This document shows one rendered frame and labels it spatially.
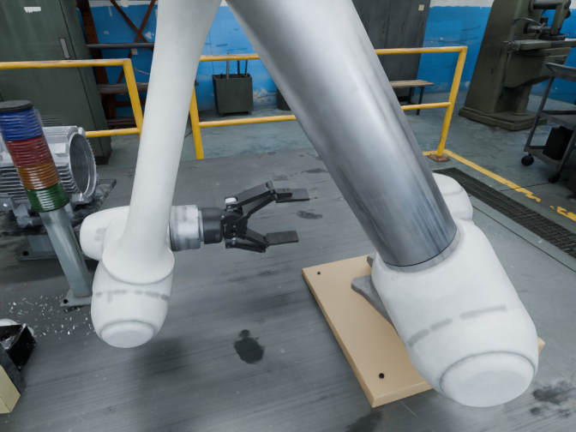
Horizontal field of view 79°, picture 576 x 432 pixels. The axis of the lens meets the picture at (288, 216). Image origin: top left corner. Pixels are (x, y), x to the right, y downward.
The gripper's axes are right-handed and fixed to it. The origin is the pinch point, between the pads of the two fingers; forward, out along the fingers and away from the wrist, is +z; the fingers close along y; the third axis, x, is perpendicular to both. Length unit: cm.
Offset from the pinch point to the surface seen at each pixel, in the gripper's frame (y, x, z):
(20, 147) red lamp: 14, 9, -48
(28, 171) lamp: 10.1, 7.6, -48.3
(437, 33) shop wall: -132, 482, 398
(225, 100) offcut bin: -204, 400, 38
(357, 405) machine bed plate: -5.2, -36.8, 1.1
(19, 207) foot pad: -14, 23, -61
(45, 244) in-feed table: -24, 20, -59
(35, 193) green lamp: 6.1, 6.3, -48.4
